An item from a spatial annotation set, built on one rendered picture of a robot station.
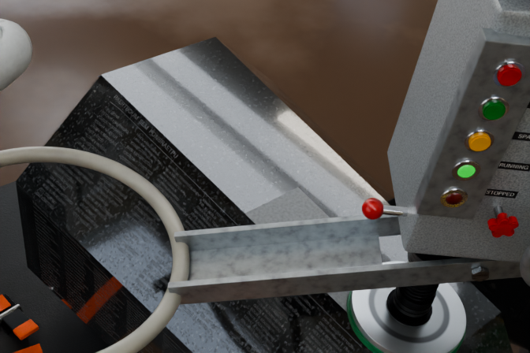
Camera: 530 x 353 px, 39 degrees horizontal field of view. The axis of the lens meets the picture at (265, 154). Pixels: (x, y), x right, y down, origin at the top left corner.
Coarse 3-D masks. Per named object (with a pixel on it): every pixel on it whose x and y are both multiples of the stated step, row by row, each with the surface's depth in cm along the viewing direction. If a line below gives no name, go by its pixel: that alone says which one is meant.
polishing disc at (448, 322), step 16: (384, 288) 138; (448, 288) 140; (352, 304) 135; (368, 304) 135; (384, 304) 136; (432, 304) 137; (448, 304) 138; (368, 320) 133; (384, 320) 133; (432, 320) 134; (448, 320) 135; (464, 320) 135; (368, 336) 130; (384, 336) 131; (400, 336) 131; (416, 336) 131; (432, 336) 132; (448, 336) 132; (384, 352) 130; (400, 352) 129; (416, 352) 129; (432, 352) 130; (448, 352) 130
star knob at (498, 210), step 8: (496, 208) 101; (496, 216) 100; (504, 216) 98; (512, 216) 99; (488, 224) 99; (496, 224) 99; (504, 224) 98; (512, 224) 98; (496, 232) 100; (504, 232) 99; (512, 232) 99
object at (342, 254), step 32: (288, 224) 129; (320, 224) 128; (352, 224) 128; (384, 224) 128; (192, 256) 132; (224, 256) 131; (256, 256) 130; (288, 256) 129; (320, 256) 128; (352, 256) 127; (192, 288) 123; (224, 288) 122; (256, 288) 122; (288, 288) 122; (320, 288) 122; (352, 288) 122
